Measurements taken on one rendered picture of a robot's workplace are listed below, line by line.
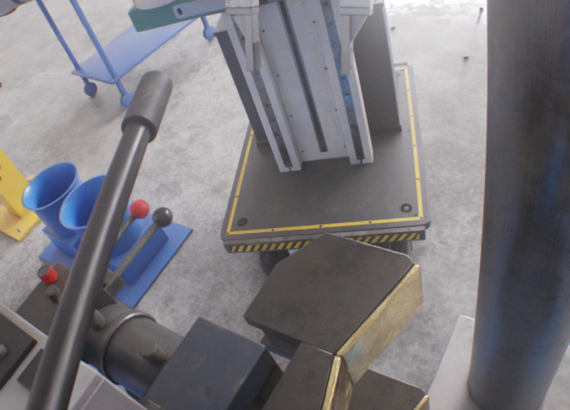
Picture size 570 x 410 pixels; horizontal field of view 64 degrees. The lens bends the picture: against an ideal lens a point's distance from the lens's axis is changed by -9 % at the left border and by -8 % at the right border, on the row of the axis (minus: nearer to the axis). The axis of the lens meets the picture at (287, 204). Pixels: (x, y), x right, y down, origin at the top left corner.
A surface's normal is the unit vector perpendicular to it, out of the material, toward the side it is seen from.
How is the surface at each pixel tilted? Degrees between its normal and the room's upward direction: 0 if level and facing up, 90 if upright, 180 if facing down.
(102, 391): 90
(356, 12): 66
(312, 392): 0
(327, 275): 0
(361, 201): 0
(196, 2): 90
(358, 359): 90
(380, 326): 90
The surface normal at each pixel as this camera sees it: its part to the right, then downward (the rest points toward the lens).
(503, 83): -0.93, 0.37
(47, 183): 0.63, 0.44
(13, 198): 0.83, 0.22
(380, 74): -0.11, 0.75
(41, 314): -0.26, -0.66
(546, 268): -0.34, 0.75
